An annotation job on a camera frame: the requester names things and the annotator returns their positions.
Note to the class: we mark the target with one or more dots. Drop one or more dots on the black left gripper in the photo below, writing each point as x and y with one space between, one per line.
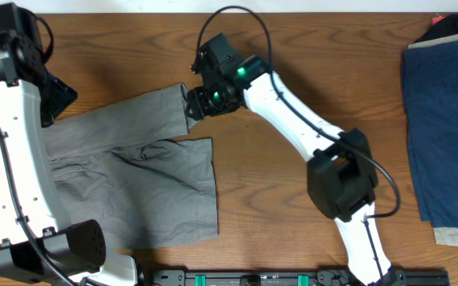
58 98

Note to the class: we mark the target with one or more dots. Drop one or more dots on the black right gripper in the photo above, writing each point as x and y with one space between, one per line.
193 104

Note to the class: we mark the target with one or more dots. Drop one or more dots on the grey shorts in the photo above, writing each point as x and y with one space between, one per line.
131 167

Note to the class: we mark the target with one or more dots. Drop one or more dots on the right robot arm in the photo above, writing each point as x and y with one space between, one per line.
341 175

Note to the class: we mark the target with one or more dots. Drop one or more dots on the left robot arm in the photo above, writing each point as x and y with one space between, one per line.
38 240

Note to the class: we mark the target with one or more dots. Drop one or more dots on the black garment with pink tag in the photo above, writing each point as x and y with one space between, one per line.
441 27

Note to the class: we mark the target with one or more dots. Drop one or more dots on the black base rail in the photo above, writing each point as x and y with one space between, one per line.
323 277

